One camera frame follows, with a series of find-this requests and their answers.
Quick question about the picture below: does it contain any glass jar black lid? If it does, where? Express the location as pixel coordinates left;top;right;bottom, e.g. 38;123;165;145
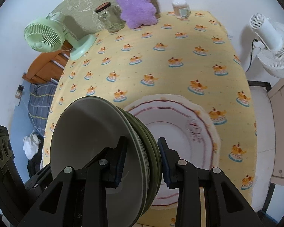
95;2;125;33

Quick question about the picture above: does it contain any white standing fan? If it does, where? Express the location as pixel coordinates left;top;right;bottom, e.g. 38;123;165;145
249;13;284;79

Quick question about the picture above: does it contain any orange wooden chair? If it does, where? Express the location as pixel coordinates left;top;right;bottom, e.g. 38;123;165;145
22;41;72;84

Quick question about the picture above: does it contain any blue plaid cloth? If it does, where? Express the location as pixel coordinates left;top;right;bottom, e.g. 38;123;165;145
27;82;57;136

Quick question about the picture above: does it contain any purple plush toy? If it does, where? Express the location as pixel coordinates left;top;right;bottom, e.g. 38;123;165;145
116;0;157;29

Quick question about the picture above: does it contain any large floral ceramic bowl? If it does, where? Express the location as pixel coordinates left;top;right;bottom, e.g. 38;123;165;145
49;96;147;227

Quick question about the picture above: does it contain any green desk fan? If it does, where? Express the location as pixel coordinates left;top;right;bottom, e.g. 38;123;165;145
24;12;96;61

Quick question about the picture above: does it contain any cotton swab container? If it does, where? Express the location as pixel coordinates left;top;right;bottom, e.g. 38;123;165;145
172;0;190;19

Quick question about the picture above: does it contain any green cartoon mat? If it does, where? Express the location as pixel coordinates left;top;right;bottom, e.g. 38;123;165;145
51;0;162;41

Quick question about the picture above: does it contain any black fan cable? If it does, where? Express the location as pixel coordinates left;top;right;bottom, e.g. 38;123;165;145
245;38;259;73

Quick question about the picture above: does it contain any beige door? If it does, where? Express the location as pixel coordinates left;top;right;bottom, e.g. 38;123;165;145
268;79;284;186

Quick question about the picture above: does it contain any yellow patterned tablecloth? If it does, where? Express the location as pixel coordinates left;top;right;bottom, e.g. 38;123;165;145
43;11;257;201

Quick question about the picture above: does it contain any wall power socket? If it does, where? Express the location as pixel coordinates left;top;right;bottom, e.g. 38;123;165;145
15;85;24;100

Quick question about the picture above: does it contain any white crumpled cloth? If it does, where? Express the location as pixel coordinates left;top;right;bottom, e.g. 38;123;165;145
23;131;41;160

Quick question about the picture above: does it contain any scalloped yellow flower plate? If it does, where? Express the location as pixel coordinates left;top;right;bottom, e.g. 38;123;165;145
122;94;222;212

